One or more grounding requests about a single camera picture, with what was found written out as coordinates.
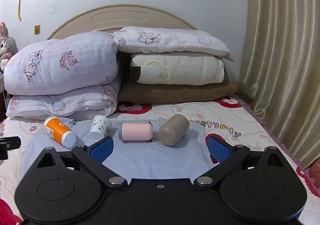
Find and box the orange and white cup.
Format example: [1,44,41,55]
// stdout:
[44,116,77,148]

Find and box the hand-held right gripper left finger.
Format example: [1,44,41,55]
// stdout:
[31,137,128,189]

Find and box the pink cup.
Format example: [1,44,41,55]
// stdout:
[118,122,153,143]

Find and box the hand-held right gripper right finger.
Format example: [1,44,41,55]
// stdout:
[194,136,292,188]

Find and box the brown pillow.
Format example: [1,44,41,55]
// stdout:
[117,66,238,104]

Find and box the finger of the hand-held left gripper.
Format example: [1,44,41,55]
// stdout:
[0,136,22,161]

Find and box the taupe cup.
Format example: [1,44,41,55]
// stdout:
[158,114,190,147]

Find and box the white patterned paper cup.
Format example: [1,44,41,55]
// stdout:
[89,115,112,142]

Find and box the cartoon printed bed sheet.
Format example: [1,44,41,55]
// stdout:
[0,95,320,225]

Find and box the beige headboard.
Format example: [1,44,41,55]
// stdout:
[47,4,200,40]

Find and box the light blue mat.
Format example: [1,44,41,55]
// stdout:
[21,119,216,181]

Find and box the beige pleated curtain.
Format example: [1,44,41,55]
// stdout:
[239,0,320,170]

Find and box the folded pink checked quilt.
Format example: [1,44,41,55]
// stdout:
[4,32,122,121]

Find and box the folded cream blanket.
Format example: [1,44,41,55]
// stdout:
[129,53,225,85]

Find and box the grey and pink plush toy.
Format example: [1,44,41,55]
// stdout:
[0,22,19,71]

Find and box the pink bear print pillow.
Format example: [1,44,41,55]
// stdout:
[112,26,236,62]

